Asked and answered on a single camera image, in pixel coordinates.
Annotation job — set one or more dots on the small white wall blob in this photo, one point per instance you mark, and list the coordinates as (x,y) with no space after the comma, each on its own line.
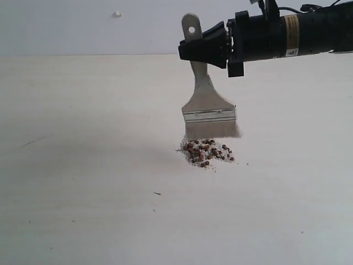
(117,14)

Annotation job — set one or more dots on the scattered rice and brown pellets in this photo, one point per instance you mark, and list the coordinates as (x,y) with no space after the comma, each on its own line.
(207,154)

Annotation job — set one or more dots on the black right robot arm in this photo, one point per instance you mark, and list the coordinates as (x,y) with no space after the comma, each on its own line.
(311,30)

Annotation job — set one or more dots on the wide white bristle paint brush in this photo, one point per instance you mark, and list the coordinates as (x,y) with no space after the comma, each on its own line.
(207,114)

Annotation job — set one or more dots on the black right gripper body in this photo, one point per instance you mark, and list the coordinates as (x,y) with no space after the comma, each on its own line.
(257,38)

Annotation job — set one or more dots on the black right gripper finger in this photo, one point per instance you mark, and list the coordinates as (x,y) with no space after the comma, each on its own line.
(208,47)

